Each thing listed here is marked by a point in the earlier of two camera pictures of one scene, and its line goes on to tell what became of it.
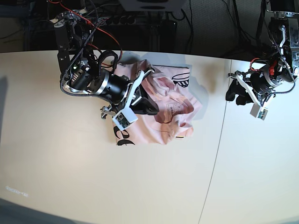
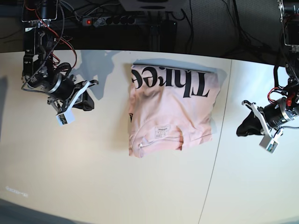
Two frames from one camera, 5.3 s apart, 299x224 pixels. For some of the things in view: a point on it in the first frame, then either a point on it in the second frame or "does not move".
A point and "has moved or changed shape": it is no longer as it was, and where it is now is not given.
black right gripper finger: [236, 87] -> [250, 125]
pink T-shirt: [168, 88] has moved or changed shape
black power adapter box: [168, 36] does not move
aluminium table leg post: [154, 39] does not move
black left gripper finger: [141, 103] -> [84, 101]
